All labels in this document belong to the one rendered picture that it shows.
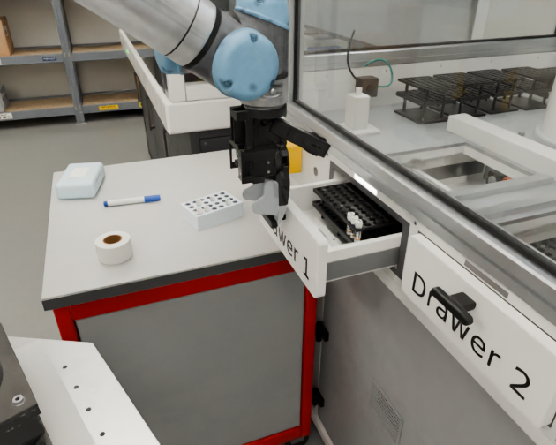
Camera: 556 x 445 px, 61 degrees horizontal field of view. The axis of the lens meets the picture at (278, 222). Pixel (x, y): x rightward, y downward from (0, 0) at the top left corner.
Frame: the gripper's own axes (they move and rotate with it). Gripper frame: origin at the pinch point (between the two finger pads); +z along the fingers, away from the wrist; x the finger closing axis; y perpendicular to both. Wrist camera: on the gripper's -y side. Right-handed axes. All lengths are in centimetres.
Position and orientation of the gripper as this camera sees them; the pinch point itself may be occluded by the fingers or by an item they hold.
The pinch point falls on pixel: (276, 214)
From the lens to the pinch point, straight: 84.1
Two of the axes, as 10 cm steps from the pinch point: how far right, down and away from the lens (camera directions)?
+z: 0.0, 8.7, 4.9
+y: -9.4, 1.7, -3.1
